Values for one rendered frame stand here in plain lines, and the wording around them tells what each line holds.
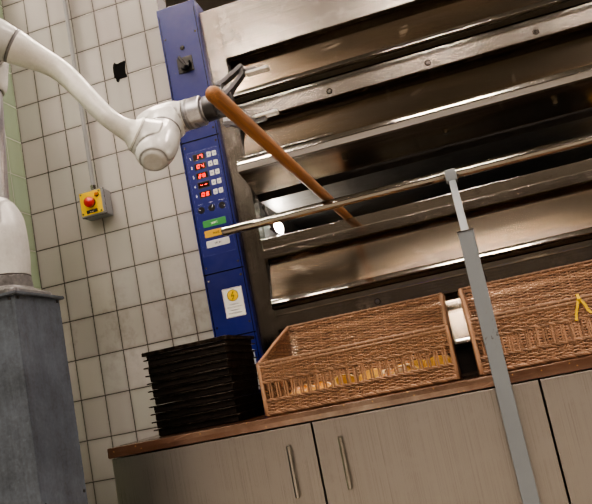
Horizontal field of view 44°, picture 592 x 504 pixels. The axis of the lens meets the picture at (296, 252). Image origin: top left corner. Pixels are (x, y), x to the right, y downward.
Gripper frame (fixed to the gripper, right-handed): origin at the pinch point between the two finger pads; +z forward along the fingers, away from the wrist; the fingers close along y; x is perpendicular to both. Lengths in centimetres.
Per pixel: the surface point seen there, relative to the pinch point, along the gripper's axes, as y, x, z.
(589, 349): 89, -6, 67
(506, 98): 8, -41, 67
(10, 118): -40, -49, -116
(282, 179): 11, -53, -13
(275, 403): 87, -6, -17
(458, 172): 33, -18, 46
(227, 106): 31, 73, 8
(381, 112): -3, -55, 26
